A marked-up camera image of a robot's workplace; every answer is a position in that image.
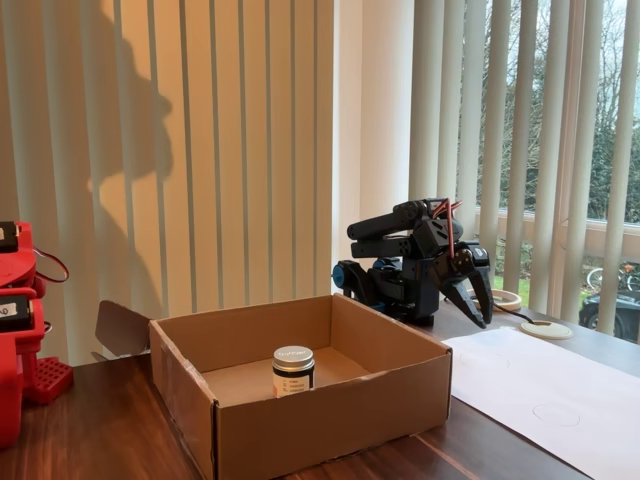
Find open cardboard box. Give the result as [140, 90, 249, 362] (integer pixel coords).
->
[94, 293, 454, 480]

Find masking tape roll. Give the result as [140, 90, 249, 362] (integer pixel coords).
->
[467, 288, 523, 312]

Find white round desk grommet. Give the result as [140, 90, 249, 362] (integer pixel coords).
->
[519, 319, 575, 342]

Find dark parked car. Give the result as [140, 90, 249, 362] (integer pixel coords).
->
[578, 292, 640, 345]

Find white paper sheet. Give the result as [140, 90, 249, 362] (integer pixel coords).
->
[442, 326, 640, 480]

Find white vertical blinds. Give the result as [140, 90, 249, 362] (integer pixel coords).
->
[409, 0, 640, 346]
[0, 0, 335, 369]

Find red perforated base block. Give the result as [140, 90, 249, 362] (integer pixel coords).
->
[24, 355, 75, 406]

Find red white servo cable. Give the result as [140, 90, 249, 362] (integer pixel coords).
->
[433, 199, 464, 261]

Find thin black grommet cable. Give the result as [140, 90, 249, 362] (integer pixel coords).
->
[492, 302, 539, 326]

